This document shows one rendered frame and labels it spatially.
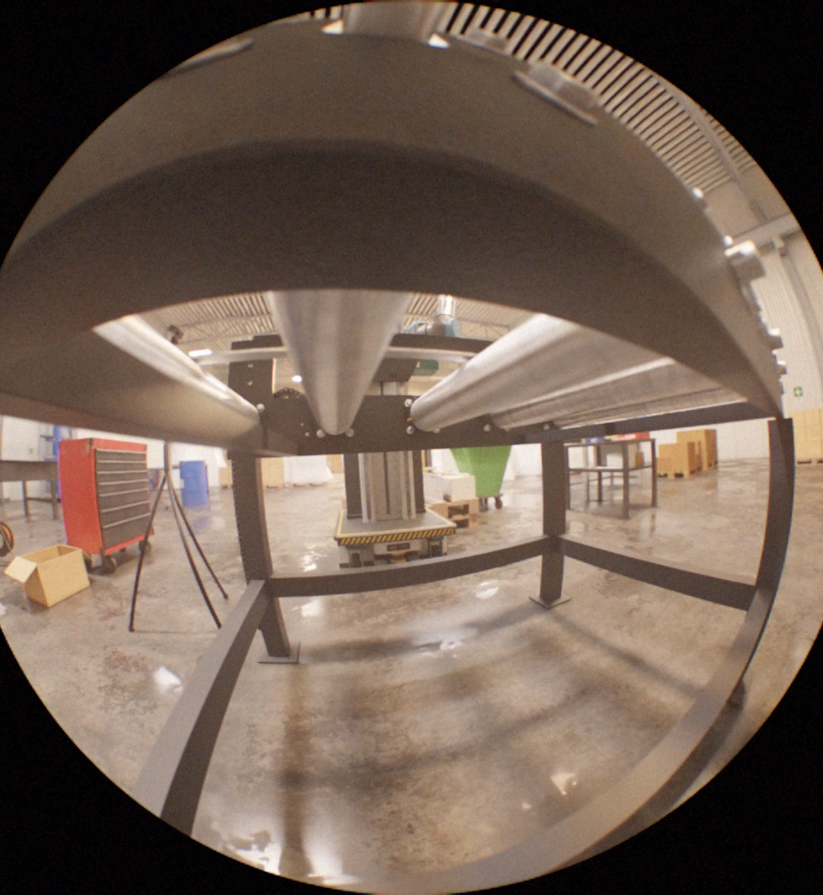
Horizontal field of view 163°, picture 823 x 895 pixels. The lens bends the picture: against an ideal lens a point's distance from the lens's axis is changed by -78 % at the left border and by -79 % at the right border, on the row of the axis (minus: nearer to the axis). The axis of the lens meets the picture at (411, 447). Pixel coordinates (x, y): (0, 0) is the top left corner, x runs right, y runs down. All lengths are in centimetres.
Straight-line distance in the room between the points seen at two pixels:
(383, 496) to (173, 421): 174
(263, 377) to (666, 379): 108
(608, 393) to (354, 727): 103
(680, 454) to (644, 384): 553
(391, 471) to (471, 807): 176
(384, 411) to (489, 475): 270
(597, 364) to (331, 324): 28
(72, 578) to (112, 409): 209
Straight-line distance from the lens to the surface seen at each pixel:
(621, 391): 65
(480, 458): 347
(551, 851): 40
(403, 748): 85
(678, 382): 60
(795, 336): 1060
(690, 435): 761
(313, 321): 18
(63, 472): 262
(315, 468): 899
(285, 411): 98
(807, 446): 754
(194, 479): 603
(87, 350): 16
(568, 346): 35
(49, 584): 213
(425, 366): 178
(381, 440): 97
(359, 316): 18
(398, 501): 191
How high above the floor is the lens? 72
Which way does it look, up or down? 2 degrees up
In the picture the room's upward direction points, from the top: 3 degrees counter-clockwise
